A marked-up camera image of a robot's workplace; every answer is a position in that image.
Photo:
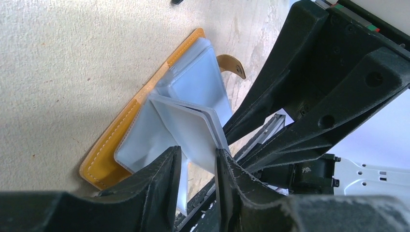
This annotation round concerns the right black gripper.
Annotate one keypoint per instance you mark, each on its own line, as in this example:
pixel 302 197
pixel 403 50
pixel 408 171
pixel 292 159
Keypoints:
pixel 345 73

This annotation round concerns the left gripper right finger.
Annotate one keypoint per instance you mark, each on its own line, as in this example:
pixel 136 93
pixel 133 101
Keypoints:
pixel 248 205

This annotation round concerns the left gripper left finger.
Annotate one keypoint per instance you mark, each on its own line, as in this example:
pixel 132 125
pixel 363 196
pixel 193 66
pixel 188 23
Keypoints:
pixel 143 202

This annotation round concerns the mustard yellow card holder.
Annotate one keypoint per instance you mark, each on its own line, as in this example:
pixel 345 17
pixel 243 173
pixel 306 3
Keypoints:
pixel 137 136

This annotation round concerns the yellow black screwdriver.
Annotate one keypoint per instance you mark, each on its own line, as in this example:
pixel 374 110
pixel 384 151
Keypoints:
pixel 176 2

